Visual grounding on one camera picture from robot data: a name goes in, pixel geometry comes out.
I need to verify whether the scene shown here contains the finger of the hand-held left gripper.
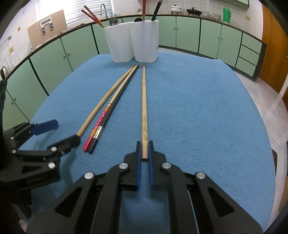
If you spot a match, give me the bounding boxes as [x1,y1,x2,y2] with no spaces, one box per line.
[13,134,81,158]
[11,119,59,148]

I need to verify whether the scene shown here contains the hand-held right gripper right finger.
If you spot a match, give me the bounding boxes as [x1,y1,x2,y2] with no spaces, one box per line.
[147,141,264,234]

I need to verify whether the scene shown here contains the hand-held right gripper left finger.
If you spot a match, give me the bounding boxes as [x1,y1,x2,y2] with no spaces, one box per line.
[26,141,143,234]

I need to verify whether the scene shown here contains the plain bamboo chopstick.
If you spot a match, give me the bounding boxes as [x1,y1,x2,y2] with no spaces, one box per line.
[76,65,138,138]

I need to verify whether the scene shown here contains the printed bamboo chopstick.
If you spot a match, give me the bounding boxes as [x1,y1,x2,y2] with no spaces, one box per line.
[141,64,149,162]

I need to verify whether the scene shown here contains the white plastic utensil holder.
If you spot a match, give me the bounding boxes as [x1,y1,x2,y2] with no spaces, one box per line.
[103,19,160,63]

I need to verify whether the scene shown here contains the blue table mat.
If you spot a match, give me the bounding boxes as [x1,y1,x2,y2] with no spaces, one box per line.
[19,51,277,234]

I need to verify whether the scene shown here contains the clear glass container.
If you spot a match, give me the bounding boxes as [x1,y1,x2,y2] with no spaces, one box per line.
[3,54,17,72]

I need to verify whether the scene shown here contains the brown board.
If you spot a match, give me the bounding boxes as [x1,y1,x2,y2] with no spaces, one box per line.
[27,10,68,49]

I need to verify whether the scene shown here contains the white window blind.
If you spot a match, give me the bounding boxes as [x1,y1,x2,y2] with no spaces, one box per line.
[36,0,114,26]

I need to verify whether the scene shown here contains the metal kitchen faucet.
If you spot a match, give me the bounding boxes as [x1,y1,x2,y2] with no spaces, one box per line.
[99,3,109,19]

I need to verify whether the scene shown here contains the green base cabinets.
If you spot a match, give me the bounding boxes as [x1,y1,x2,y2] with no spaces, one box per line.
[0,14,267,133]

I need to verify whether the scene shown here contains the black wok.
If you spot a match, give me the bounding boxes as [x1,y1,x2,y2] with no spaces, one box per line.
[186,7,202,16]

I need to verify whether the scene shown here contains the glass jars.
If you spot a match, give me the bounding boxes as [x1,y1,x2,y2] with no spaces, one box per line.
[201,10,222,21]

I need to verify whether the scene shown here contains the green thermos flask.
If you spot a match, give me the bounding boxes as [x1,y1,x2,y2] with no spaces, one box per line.
[223,6,232,23]

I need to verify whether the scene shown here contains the wooden door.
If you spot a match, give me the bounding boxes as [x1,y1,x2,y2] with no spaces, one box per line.
[258,4,288,94]

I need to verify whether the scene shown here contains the green wall cabinets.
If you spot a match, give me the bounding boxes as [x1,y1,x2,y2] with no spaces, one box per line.
[234,0,251,9]

